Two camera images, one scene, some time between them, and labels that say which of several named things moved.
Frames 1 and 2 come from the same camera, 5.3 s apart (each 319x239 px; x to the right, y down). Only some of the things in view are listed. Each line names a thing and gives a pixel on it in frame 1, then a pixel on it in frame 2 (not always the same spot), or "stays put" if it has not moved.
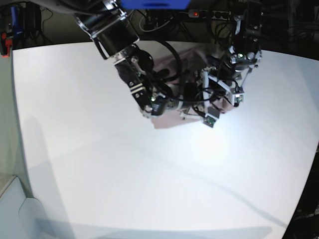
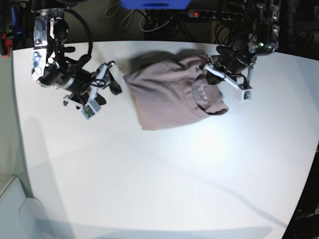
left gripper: x=193 y=95 → x=90 y=97
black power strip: x=208 y=14 stays put
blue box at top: x=155 y=4 stays put
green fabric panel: x=21 y=217 stays put
